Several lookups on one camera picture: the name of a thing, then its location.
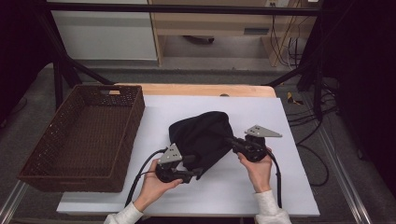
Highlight hanging cables bundle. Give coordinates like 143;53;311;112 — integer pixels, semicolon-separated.
269;0;305;68

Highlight light wooden desk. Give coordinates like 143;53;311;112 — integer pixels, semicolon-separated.
147;0;319;68

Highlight black knit vest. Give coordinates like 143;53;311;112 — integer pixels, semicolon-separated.
168;110;235;181

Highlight wooden table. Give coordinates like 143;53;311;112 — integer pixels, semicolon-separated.
108;82;277;99

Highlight brown woven basket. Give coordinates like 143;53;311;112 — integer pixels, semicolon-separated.
17;84;147;193

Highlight black floor cables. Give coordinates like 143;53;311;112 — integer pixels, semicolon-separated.
285;79;341;188

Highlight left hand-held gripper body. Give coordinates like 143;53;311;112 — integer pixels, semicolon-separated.
155;142;189;184

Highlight black and yellow tape piece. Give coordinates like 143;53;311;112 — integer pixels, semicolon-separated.
286;91;304;106

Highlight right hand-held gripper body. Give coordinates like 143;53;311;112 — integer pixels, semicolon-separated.
235;124;284;163

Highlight white table sheet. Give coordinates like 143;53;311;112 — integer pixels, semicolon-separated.
56;94;321;218

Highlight person's right hand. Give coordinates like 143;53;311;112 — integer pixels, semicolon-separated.
236;147;274;194

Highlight dark object under desk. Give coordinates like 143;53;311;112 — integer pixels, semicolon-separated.
182;35;216;46

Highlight white cabinet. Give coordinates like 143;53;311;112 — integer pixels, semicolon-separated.
46;0;159;62

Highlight aluminium floor rail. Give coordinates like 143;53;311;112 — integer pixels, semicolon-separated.
313;124;374;224
0;180;28;224

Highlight black curtain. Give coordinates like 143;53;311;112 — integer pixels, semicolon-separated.
319;0;396;198
0;0;56;126

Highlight black metal stand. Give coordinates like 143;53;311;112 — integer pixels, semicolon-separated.
36;12;115;110
264;31;325;121

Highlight left hand-held gripper black cable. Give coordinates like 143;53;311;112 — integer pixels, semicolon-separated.
123;147;169;208

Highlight black metal crossbar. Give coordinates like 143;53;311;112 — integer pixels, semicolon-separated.
46;1;322;18

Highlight person's left hand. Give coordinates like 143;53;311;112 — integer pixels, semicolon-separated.
133;158;184;213

